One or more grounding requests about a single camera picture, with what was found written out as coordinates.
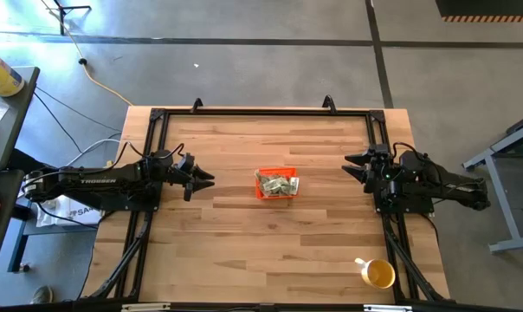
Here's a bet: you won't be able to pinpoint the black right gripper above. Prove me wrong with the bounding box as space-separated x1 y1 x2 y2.
341 143 399 205

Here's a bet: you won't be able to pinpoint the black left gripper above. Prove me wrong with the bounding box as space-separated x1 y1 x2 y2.
168 152 216 203

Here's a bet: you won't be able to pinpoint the orange plastic mesh basket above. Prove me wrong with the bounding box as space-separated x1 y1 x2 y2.
255 167 300 200

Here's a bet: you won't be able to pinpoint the white printed plastic bag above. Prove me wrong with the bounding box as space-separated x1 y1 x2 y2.
35 194 105 229

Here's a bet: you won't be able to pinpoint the black desk support beam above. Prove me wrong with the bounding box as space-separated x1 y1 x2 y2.
8 148 44 171

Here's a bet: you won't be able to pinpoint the person's shoe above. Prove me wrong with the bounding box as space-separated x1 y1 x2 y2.
29 284 54 305

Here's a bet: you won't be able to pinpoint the low table blue legs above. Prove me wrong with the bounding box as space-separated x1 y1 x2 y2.
8 203 100 274

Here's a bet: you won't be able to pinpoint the grey desk top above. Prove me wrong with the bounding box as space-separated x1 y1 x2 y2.
0 66 41 172

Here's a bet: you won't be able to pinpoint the black mat hazard stripes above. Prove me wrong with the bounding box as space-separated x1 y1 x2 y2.
434 0 523 23

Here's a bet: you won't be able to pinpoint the dark grey desk panel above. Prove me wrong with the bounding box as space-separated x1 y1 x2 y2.
0 168 25 274

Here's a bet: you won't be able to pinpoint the black tripod stand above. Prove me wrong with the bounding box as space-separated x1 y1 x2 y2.
48 0 93 36

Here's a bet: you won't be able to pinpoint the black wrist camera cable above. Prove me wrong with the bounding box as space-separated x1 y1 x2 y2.
164 141 187 159

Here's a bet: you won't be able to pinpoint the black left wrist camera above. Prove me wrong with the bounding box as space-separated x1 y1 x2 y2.
151 149 175 169

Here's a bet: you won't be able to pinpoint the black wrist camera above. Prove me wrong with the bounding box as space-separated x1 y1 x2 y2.
151 149 175 169
398 150 428 174

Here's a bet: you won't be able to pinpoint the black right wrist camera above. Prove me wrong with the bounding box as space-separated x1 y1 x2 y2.
398 150 428 174

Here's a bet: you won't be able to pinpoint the yellow mug white handle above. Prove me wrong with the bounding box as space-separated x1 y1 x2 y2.
354 257 397 290

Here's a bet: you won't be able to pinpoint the white floor cable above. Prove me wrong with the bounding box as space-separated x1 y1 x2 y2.
64 137 122 168

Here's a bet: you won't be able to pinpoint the yellow extension cable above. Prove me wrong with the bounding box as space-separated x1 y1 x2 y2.
40 0 133 107

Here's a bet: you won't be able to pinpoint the silver edge bracket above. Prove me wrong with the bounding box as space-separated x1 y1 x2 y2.
363 304 413 312
121 302 171 312

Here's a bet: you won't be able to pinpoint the thin black floor cable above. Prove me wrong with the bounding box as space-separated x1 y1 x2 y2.
33 86 123 133
33 92 84 153

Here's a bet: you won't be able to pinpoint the grey metal table frame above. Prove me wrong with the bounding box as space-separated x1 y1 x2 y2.
462 107 523 255

